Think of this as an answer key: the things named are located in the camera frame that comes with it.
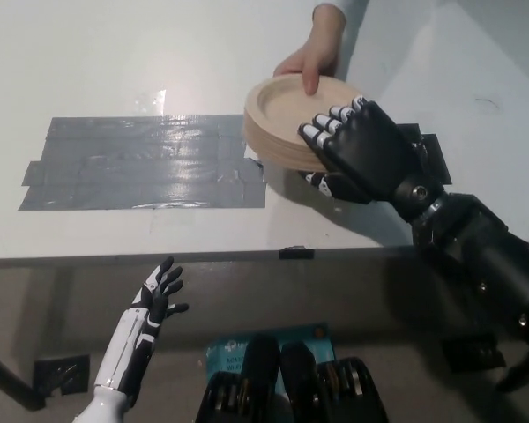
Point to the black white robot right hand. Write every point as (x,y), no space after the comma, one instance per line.
(366,154)

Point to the person bare hand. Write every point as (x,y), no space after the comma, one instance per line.
(319,48)

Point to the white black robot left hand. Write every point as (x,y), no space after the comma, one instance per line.
(132,339)

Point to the stack of beige paper plates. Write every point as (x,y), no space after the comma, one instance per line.
(277,119)

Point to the black tape patch on table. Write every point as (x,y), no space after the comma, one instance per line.
(436,154)

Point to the black floor tape square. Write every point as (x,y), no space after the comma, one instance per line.
(471,352)
(61,372)

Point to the teal cardboard box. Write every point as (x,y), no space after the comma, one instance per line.
(229,350)

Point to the small black tape strip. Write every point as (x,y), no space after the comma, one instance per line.
(296,252)

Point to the black table leg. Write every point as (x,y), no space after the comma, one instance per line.
(13,379)

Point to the clear tape piece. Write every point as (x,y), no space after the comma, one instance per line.
(149,102)

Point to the grey duct tape patch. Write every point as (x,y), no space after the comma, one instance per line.
(136,167)

